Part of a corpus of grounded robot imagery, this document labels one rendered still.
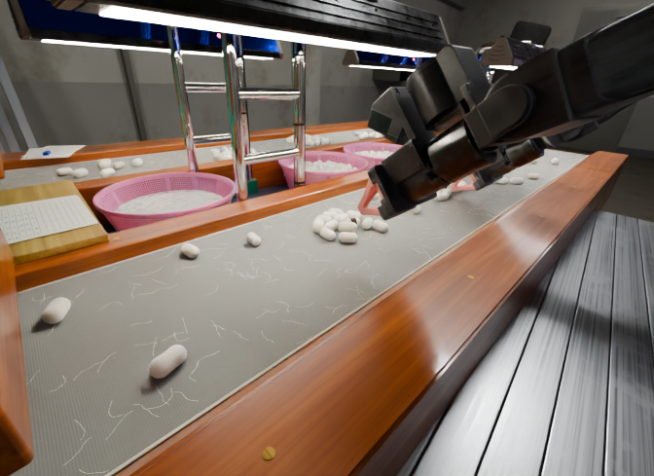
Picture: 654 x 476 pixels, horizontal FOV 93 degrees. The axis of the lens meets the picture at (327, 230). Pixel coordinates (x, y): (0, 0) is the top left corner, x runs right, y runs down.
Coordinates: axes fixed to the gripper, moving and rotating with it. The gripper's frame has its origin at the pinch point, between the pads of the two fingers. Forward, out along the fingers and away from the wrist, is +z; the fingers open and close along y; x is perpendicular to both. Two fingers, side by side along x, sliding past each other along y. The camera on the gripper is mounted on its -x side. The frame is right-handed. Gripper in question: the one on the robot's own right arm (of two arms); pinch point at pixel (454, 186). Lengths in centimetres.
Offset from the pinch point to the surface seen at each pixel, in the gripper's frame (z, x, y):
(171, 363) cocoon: -6, 6, 71
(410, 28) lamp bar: -17.8, -26.5, 21.4
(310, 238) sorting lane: 4.1, -1.7, 43.5
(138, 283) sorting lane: 7, -5, 70
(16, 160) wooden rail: 62, -57, 79
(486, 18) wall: 125, -288, -634
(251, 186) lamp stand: 38, -26, 31
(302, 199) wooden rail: 11.9, -11.1, 35.8
